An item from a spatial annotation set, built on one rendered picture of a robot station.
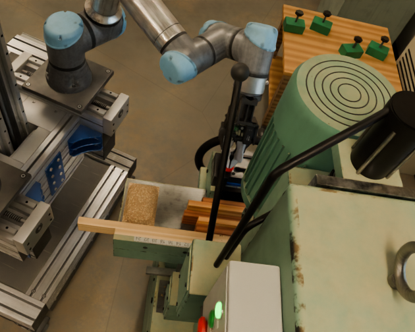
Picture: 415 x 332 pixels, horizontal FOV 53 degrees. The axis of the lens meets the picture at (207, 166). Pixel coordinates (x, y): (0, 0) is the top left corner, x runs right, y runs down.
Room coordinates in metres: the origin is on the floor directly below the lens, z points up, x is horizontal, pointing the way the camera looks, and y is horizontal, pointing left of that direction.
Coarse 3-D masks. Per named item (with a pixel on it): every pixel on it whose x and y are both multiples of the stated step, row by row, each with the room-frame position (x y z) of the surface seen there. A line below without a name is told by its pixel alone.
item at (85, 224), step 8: (80, 224) 0.39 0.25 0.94; (88, 224) 0.39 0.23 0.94; (96, 224) 0.40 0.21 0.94; (104, 224) 0.41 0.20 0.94; (112, 224) 0.41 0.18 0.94; (120, 224) 0.42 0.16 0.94; (128, 224) 0.43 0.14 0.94; (136, 224) 0.43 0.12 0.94; (96, 232) 0.40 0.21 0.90; (104, 232) 0.40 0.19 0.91; (112, 232) 0.40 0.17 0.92; (160, 232) 0.44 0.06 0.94; (168, 232) 0.44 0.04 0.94; (176, 232) 0.45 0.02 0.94; (184, 232) 0.46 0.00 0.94; (192, 232) 0.46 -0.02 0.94; (200, 232) 0.47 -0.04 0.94; (224, 240) 0.47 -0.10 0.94
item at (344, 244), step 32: (288, 192) 0.28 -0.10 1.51; (320, 192) 0.29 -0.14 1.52; (352, 192) 0.30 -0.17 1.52; (288, 224) 0.24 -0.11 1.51; (320, 224) 0.24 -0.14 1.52; (352, 224) 0.26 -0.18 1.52; (384, 224) 0.27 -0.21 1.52; (256, 256) 0.25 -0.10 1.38; (288, 256) 0.20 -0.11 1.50; (320, 256) 0.21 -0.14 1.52; (352, 256) 0.22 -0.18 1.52; (384, 256) 0.23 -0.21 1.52; (288, 288) 0.17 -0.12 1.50; (320, 288) 0.17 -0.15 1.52; (352, 288) 0.18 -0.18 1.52; (384, 288) 0.20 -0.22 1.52; (288, 320) 0.14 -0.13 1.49; (320, 320) 0.14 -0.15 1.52; (352, 320) 0.15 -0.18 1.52; (384, 320) 0.16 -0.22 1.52
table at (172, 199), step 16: (160, 192) 0.57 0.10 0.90; (176, 192) 0.58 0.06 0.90; (192, 192) 0.60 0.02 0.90; (160, 208) 0.52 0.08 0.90; (176, 208) 0.53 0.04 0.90; (160, 224) 0.47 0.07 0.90; (176, 224) 0.49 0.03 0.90; (128, 256) 0.38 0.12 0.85; (144, 256) 0.39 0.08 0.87; (160, 256) 0.40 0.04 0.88; (176, 256) 0.41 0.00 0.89
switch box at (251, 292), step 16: (224, 272) 0.18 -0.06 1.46; (240, 272) 0.18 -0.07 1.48; (256, 272) 0.18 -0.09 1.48; (272, 272) 0.19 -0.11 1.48; (224, 288) 0.16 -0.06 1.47; (240, 288) 0.16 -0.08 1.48; (256, 288) 0.17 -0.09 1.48; (272, 288) 0.17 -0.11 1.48; (208, 304) 0.17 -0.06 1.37; (224, 304) 0.14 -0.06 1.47; (240, 304) 0.14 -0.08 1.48; (256, 304) 0.15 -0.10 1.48; (272, 304) 0.15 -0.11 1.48; (224, 320) 0.13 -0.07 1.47; (240, 320) 0.13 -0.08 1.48; (256, 320) 0.13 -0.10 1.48; (272, 320) 0.14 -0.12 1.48
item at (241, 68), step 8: (240, 64) 0.58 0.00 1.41; (232, 72) 0.57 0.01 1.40; (240, 72) 0.56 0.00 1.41; (248, 72) 0.57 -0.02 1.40; (240, 80) 0.56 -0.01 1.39; (240, 88) 0.56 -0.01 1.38; (232, 96) 0.54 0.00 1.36; (232, 104) 0.53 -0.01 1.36; (232, 112) 0.52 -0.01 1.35; (232, 120) 0.51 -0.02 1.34; (232, 128) 0.50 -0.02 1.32; (224, 144) 0.48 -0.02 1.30; (224, 152) 0.47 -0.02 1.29; (224, 160) 0.46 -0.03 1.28; (224, 168) 0.45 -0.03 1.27; (224, 176) 0.44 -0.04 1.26; (216, 184) 0.43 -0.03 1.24; (216, 192) 0.42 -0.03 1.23; (216, 200) 0.41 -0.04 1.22; (216, 208) 0.40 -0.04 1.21; (216, 216) 0.39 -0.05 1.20; (208, 224) 0.38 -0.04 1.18; (208, 232) 0.36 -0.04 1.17
